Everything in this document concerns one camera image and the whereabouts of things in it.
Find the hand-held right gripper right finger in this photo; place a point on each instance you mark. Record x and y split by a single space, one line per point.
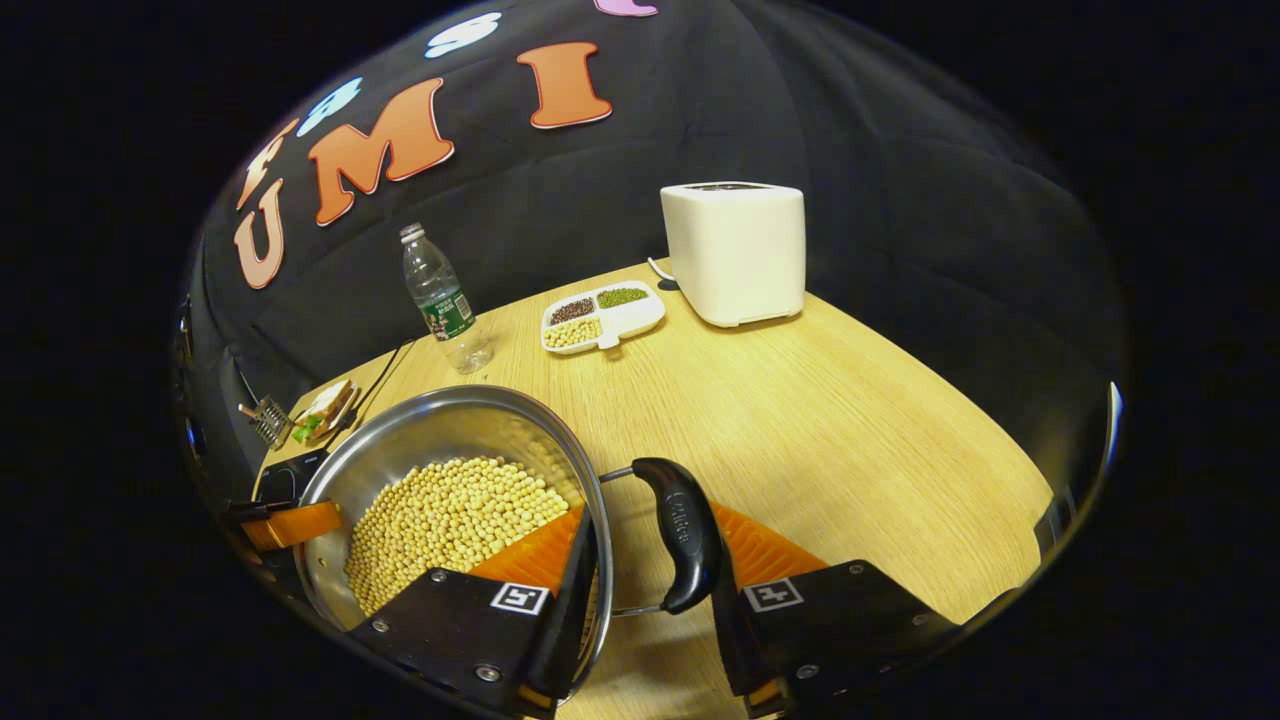
735 640

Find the pile of soybeans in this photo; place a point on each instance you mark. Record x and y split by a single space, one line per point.
450 520

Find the sandwich with lettuce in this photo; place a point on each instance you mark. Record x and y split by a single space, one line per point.
322 412

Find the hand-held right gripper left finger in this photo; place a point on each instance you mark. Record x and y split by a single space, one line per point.
565 620

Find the white divided bean tray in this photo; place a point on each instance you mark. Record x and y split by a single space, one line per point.
605 318

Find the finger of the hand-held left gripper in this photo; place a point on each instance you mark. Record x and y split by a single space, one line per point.
300 522

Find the black induction cooktop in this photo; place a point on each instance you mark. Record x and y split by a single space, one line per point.
290 475

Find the black backdrop cloth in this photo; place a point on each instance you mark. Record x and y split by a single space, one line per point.
800 120

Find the stainless steel pot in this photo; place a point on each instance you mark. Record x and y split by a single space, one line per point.
440 425

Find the clear plastic water bottle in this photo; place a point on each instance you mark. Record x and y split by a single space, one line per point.
445 300

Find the white toaster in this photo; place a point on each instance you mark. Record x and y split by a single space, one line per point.
740 250

